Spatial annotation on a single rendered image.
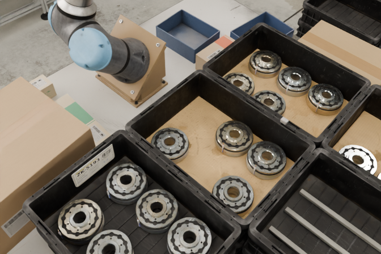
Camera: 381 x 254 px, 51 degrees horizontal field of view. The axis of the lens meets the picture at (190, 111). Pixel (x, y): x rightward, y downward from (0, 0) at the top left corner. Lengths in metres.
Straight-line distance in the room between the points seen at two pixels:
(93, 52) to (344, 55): 0.80
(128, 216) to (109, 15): 2.09
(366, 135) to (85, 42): 0.85
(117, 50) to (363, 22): 1.40
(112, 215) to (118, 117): 0.43
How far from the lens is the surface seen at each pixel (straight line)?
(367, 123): 1.29
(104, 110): 1.39
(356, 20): 2.25
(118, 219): 1.03
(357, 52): 1.45
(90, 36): 1.19
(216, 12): 1.77
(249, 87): 1.24
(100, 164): 1.05
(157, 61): 1.32
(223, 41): 1.51
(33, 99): 1.20
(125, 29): 1.41
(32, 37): 2.89
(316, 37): 1.46
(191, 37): 1.63
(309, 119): 1.23
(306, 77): 1.30
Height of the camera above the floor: 1.75
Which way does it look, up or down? 51 degrees down
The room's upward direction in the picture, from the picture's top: 2 degrees clockwise
